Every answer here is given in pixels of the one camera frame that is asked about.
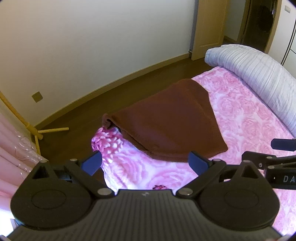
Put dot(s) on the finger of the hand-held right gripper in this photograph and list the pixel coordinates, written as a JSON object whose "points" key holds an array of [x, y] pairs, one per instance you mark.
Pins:
{"points": [[256, 158], [283, 144]]}

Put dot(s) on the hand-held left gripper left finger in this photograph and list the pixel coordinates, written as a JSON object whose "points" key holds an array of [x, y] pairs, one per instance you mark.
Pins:
{"points": [[92, 162]]}

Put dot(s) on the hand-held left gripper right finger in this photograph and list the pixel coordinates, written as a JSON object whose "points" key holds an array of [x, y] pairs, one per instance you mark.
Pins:
{"points": [[197, 163]]}

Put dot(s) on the brown cloth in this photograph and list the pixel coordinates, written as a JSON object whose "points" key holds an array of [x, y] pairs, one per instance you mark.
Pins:
{"points": [[166, 120]]}

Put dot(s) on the pink floral bed sheet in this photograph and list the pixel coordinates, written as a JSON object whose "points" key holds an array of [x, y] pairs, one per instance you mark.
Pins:
{"points": [[242, 120]]}

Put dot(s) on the yellow wooden rack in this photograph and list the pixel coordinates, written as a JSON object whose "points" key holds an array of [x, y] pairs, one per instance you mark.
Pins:
{"points": [[34, 132]]}

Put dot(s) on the grey-blue rolled quilt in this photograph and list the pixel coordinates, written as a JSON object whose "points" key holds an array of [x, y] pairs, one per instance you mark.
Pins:
{"points": [[259, 69]]}

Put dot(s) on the pink curtain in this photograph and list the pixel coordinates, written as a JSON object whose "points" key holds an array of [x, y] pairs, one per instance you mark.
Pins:
{"points": [[13, 162]]}

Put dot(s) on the white cabinet door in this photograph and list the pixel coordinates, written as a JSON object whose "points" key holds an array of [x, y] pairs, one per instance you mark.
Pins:
{"points": [[290, 46]]}

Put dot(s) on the wooden door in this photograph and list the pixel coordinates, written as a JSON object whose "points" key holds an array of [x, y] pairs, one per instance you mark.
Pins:
{"points": [[208, 27]]}

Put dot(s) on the wall socket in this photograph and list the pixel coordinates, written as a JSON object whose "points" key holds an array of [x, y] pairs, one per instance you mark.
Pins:
{"points": [[37, 97]]}

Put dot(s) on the light switch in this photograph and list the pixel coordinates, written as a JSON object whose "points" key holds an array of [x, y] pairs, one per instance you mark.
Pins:
{"points": [[288, 8]]}

